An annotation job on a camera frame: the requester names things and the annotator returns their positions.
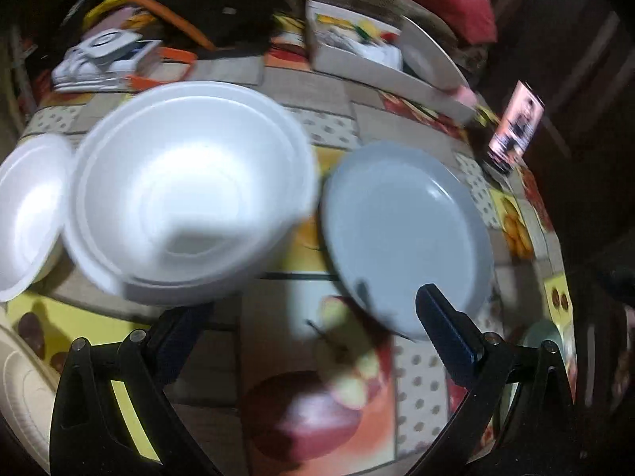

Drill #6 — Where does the large white foam bowl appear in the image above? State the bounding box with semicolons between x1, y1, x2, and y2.
63;82;319;306

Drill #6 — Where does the light grey round plate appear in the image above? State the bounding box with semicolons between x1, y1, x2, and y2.
319;141;494;340

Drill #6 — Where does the beige round plate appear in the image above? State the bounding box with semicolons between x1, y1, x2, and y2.
1;324;56;475

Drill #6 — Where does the fruit pattern tablecloth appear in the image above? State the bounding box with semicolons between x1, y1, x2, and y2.
0;48;579;476

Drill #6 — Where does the smartphone on stand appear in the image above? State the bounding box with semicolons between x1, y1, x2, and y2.
485;81;545;175

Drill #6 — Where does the white foam bowl in tray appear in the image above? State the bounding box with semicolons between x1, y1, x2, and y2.
397;16;468;91

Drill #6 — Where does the white rectangular tray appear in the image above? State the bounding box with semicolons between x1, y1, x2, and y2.
303;0;480;125

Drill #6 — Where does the white device with cables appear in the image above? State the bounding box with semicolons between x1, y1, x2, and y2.
52;28;162;92

